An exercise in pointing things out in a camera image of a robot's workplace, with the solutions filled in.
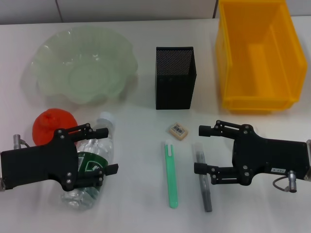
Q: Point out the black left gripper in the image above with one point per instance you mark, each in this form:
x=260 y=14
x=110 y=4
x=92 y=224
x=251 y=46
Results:
x=39 y=165

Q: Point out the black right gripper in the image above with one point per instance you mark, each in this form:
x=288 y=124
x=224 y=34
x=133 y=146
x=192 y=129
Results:
x=267 y=155

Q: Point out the clear bottle with green label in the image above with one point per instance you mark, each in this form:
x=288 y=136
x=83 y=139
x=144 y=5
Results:
x=102 y=148

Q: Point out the grey marker pen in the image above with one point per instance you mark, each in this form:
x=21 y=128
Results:
x=206 y=194

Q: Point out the beige eraser with barcode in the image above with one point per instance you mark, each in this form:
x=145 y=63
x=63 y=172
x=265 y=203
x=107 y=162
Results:
x=178 y=131

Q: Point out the red pomegranate toy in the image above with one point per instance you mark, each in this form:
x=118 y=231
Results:
x=47 y=126

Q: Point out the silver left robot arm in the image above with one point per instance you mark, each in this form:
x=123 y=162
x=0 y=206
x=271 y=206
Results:
x=2 y=184

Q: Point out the black mesh pen holder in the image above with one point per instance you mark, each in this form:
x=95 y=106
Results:
x=175 y=89

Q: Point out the pale green glass fruit plate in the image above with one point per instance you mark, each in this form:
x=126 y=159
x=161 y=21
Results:
x=85 y=63

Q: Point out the yellow plastic bin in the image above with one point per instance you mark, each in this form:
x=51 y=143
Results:
x=257 y=72

